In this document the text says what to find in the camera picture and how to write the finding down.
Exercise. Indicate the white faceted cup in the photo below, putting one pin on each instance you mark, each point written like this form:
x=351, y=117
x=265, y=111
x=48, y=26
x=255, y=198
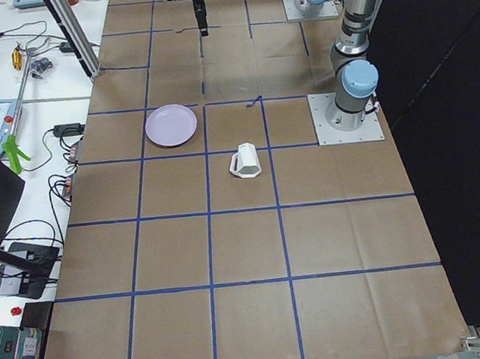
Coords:
x=245, y=162

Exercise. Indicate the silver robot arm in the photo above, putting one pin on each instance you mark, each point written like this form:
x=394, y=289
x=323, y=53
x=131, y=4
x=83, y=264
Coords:
x=356, y=77

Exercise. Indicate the lilac plate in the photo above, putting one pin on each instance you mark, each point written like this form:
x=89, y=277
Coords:
x=171, y=125

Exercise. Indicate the black power adapter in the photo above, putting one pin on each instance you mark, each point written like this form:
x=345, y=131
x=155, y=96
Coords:
x=67, y=130

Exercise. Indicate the black monitor stand base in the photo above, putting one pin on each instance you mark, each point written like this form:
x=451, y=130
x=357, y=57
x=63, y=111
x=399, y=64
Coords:
x=26, y=269

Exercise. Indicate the red emergency button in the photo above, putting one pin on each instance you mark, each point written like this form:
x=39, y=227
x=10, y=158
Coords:
x=16, y=311

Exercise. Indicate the aluminium frame post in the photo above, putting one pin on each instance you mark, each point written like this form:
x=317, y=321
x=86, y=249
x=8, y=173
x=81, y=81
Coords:
x=67, y=21

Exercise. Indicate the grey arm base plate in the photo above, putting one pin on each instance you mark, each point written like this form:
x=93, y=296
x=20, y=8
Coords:
x=335, y=127

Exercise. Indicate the yellow-handled tool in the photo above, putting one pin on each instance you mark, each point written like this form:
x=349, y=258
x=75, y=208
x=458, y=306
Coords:
x=16, y=59

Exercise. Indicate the green-handled reacher grabber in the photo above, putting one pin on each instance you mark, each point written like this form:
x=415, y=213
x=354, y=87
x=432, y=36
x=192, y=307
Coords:
x=10, y=147

